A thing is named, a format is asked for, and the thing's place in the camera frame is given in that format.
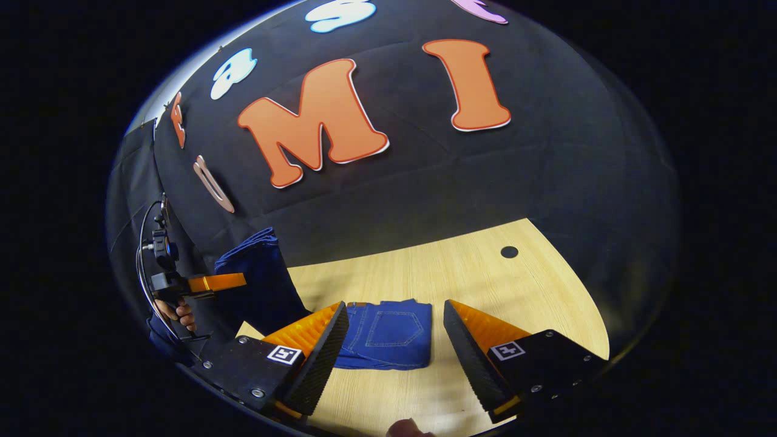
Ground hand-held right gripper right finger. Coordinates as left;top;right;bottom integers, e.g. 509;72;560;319
444;300;608;424

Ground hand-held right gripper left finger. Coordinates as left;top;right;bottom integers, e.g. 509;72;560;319
194;302;350;419

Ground blue jeans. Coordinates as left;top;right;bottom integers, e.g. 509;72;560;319
214;228;433;371

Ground black backdrop cloth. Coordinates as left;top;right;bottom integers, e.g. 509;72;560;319
106;0;680;365

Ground thin black cable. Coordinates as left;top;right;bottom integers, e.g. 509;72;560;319
136;200;210;342

